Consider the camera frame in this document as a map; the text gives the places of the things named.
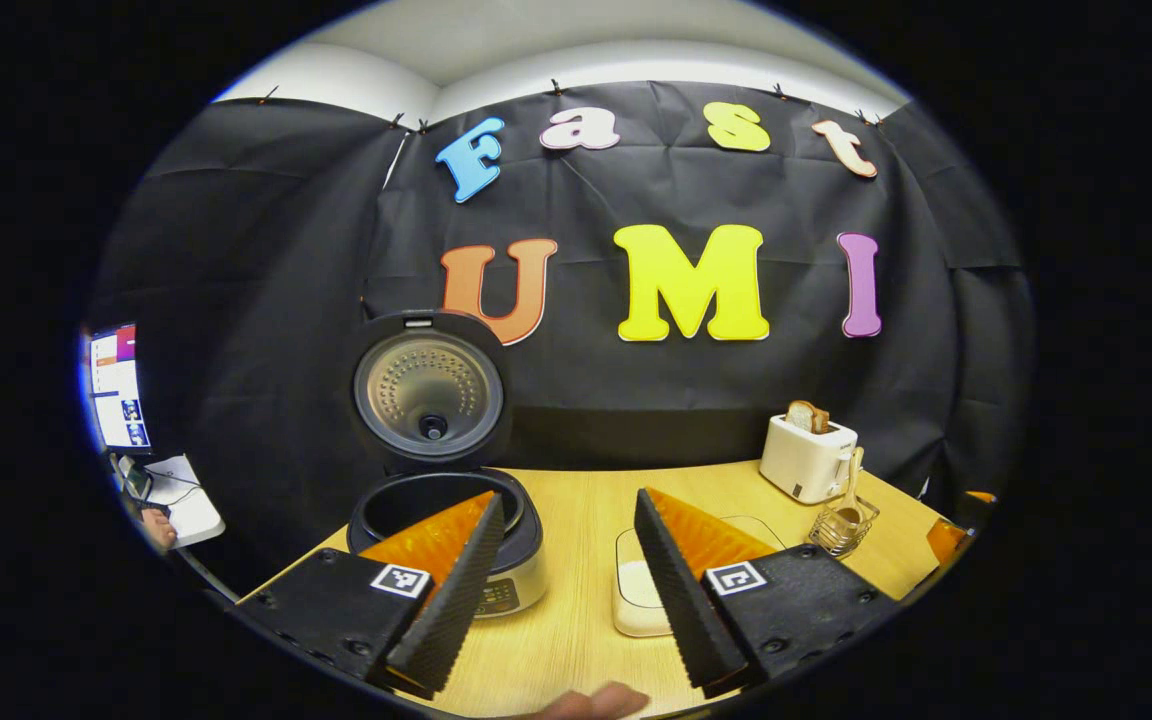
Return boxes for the wooden spoon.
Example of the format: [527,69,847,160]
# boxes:
[834,447,867,526]

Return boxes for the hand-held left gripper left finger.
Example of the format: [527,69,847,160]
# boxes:
[236,490,507,701]

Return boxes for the wire chopstick holder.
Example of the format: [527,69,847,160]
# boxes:
[806,492,880,559]

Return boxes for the black backdrop cloth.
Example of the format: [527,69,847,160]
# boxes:
[86,80,1037,591]

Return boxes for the grey desktop device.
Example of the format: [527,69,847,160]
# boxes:
[114,452,152,501]

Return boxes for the computer monitor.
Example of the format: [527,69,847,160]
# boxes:
[84,322,152,456]

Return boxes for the clear plastic container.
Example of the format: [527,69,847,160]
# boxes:
[612,515,787,638]

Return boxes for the white toaster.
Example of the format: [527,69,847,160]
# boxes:
[759,412,859,505]

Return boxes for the white side table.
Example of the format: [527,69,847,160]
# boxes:
[116,455,227,549]

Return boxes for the black silver rice cooker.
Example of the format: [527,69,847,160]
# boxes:
[344,310,547,619]

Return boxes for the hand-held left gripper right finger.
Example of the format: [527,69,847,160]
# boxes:
[633,487,902,699]

